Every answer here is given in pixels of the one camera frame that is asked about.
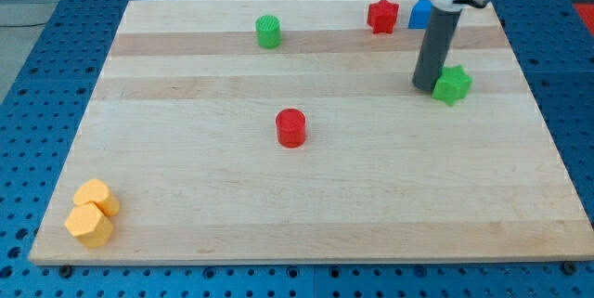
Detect red cylinder block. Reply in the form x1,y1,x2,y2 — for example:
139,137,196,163
275,109,306,149

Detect green cylinder block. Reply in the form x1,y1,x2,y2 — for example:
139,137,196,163
255,15,282,49

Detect wooden board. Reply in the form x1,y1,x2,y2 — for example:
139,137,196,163
30,0,593,266

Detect red star block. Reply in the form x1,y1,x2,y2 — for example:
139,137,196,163
367,0,399,34

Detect green star block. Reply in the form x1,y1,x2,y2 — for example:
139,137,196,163
432,65,473,107

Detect blue cube block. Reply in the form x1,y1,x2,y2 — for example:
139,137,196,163
408,0,433,29

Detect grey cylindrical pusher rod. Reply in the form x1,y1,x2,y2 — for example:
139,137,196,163
412,7,461,93

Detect yellow heart block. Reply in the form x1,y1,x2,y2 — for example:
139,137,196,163
72,178,121,216

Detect yellow hexagon block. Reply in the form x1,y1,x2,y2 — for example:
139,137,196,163
64,202,114,249

